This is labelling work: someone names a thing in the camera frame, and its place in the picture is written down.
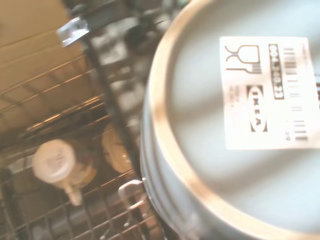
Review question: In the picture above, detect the grey-blue ceramic mug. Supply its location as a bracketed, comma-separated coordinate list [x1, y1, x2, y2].
[138, 0, 320, 240]

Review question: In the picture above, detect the small white ceramic mug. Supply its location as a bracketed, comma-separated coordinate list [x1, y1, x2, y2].
[31, 139, 84, 207]

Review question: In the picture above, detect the white saucer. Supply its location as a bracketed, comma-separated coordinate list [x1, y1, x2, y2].
[100, 124, 134, 174]

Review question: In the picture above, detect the wire dishwasher rack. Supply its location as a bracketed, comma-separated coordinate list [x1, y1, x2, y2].
[0, 14, 166, 240]

